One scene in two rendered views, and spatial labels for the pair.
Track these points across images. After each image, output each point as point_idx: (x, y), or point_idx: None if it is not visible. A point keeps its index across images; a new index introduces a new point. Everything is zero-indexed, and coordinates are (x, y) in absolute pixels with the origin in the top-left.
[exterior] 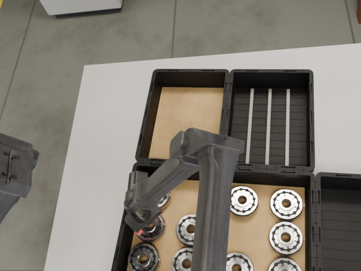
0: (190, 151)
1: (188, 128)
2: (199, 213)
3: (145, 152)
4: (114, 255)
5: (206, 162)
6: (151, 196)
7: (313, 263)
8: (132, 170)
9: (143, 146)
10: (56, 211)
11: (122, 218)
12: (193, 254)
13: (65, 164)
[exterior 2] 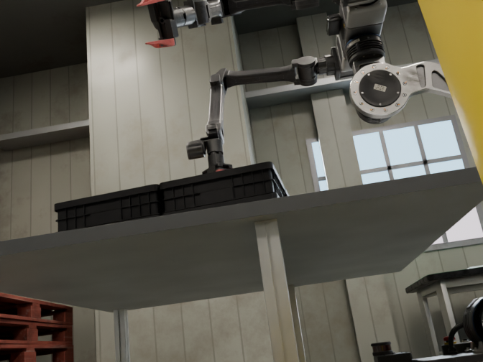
0: (223, 75)
1: (210, 79)
2: (251, 72)
3: (142, 205)
4: (248, 165)
5: (232, 71)
6: (222, 118)
7: None
8: (167, 181)
9: (140, 194)
10: (159, 216)
11: (214, 172)
12: (267, 72)
13: (84, 228)
